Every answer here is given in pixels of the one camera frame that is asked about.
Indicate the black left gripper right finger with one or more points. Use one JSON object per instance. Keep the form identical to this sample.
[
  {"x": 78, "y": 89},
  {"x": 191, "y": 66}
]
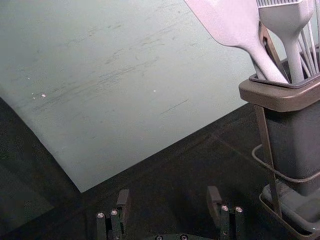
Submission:
[{"x": 214, "y": 200}]

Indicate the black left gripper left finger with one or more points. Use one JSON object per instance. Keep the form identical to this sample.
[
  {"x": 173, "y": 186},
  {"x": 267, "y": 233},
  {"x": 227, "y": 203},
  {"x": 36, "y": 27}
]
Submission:
[{"x": 123, "y": 200}]

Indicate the black table cloth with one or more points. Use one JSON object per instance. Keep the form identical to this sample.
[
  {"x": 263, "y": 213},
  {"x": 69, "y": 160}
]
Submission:
[{"x": 175, "y": 170}]

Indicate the black rack with steel bars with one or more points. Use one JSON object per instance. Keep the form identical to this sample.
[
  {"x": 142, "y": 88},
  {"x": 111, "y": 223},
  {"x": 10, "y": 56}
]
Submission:
[{"x": 266, "y": 150}]

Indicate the grey drip tray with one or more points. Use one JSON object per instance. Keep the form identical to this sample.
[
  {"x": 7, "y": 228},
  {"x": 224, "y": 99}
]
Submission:
[{"x": 295, "y": 211}]

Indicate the grey utensil holder brown rim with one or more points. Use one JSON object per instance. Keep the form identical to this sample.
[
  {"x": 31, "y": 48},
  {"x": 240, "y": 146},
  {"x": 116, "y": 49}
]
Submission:
[{"x": 295, "y": 137}]

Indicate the brown wooden utensil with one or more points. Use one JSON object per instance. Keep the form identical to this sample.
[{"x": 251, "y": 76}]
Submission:
[{"x": 265, "y": 37}]

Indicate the pale grey whisk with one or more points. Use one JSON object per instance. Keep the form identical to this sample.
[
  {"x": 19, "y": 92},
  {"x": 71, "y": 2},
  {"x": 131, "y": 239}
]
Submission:
[{"x": 305, "y": 47}]

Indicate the pale grey spatula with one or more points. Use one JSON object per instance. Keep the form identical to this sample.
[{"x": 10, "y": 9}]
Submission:
[{"x": 225, "y": 20}]

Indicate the pale grey basting brush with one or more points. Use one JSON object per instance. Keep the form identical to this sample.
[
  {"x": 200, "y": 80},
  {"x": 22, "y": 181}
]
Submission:
[{"x": 282, "y": 22}]

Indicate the plain pale wall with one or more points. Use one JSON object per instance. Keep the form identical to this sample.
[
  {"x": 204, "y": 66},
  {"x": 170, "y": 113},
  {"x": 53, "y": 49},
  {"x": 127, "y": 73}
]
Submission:
[{"x": 100, "y": 75}]

